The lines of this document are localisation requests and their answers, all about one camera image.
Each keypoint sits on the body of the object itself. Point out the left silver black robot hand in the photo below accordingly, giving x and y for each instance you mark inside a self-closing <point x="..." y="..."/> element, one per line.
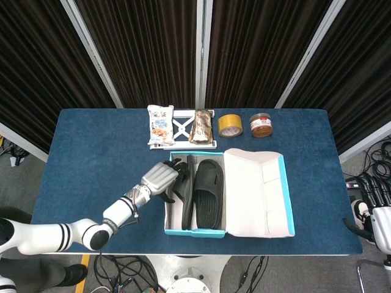
<point x="159" y="178"/>

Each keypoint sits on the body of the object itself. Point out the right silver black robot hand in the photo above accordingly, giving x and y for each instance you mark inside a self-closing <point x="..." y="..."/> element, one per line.
<point x="383" y="226"/>

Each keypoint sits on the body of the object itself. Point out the black rubber slipper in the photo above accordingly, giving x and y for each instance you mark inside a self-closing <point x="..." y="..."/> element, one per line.
<point x="186" y="201"/>
<point x="209" y="198"/>

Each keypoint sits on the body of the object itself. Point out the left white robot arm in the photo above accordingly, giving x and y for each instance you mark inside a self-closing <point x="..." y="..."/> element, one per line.
<point x="46" y="235"/>

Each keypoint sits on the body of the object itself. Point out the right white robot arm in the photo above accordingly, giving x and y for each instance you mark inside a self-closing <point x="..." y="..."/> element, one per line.
<point x="388" y="259"/>

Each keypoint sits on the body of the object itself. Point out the light blue shoe box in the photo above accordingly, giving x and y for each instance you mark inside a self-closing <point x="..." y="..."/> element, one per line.
<point x="250" y="195"/>

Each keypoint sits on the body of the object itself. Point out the black person shoe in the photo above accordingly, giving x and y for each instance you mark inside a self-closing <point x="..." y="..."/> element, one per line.
<point x="75" y="273"/>

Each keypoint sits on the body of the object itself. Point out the white black sneaker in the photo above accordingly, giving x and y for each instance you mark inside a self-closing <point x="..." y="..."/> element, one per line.
<point x="360" y="213"/>

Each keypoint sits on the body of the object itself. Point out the white snack bag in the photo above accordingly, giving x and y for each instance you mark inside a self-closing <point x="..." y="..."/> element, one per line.
<point x="160" y="125"/>

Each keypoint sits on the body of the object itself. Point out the white plastic rack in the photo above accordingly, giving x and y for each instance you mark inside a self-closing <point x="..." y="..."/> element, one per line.
<point x="182" y="128"/>

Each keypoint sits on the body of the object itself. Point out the brown snack bag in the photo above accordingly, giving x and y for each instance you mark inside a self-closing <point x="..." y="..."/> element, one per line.
<point x="201" y="125"/>

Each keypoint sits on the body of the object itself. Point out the blue table mat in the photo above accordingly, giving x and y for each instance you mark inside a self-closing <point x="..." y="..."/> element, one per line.
<point x="79" y="146"/>

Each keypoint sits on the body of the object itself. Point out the yellow tape roll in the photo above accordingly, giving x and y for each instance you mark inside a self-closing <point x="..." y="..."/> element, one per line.
<point x="229" y="125"/>

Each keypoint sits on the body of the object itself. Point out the red lid sauce jar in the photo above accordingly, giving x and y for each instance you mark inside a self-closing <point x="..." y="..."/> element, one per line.
<point x="261" y="126"/>

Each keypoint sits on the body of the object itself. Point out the yellow floor tape strip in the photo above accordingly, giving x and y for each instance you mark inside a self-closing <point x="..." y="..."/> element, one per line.
<point x="83" y="274"/>

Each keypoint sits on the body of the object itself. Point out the dark brown curtain panel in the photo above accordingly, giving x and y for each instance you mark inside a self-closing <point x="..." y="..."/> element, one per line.
<point x="143" y="52"/>
<point x="39" y="70"/>
<point x="354" y="76"/>
<point x="259" y="52"/>

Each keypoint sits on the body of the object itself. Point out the grey trouser leg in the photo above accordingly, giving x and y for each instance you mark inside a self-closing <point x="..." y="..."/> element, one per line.
<point x="36" y="273"/>

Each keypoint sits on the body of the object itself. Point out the grey metal tube frame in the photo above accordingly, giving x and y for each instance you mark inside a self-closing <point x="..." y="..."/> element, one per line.
<point x="362" y="274"/>

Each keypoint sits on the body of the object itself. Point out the white frame rail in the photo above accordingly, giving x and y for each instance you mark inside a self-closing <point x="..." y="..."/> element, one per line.
<point x="366" y="142"/>
<point x="21" y="142"/>

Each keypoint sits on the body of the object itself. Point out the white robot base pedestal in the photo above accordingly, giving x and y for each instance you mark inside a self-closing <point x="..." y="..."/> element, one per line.
<point x="189" y="274"/>

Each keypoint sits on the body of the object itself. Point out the white frame post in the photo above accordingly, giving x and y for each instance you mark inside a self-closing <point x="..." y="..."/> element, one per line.
<point x="91" y="52"/>
<point x="310" y="55"/>
<point x="203" y="52"/>

